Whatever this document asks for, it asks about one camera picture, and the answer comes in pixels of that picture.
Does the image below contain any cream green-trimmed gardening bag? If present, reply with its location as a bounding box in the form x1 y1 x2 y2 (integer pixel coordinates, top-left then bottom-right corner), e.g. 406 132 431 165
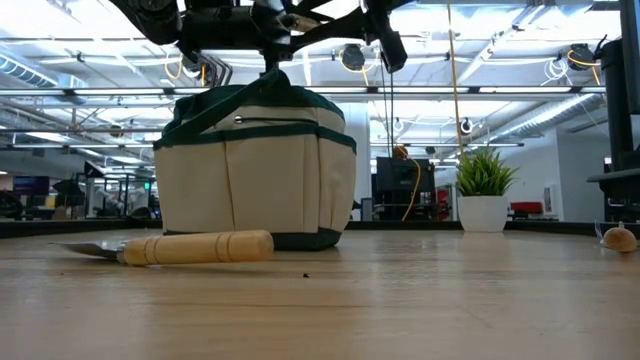
152 68 358 252

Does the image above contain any narrow silver wooden-handled trowel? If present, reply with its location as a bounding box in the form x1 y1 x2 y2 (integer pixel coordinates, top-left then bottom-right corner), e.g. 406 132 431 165
49 229 275 267

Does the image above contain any grey computer desk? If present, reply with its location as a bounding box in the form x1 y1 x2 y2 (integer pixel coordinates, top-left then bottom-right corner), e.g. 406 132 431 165
587 168 640 224

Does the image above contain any wooden-handled hand fork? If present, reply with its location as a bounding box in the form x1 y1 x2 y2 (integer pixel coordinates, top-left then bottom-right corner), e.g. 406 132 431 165
593 220 639 254

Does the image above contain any yellow hanging cable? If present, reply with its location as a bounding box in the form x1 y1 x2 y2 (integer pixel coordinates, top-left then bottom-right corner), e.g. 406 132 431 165
446 0 467 164

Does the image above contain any green plant in white pot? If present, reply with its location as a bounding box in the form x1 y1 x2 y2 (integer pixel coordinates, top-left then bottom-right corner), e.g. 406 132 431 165
454 148 520 234

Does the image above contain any black metal table frame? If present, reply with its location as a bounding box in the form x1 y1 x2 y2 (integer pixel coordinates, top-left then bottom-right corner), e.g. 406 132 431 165
0 218 640 239

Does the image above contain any black computer monitor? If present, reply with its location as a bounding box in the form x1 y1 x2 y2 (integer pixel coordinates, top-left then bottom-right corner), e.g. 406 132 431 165
599 0 640 174

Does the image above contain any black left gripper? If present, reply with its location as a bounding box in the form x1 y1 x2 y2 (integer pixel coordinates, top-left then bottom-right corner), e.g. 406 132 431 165
177 0 302 76

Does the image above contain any black background monitor cart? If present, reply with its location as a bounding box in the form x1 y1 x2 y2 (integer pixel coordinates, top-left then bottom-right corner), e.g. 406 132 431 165
374 156 437 222

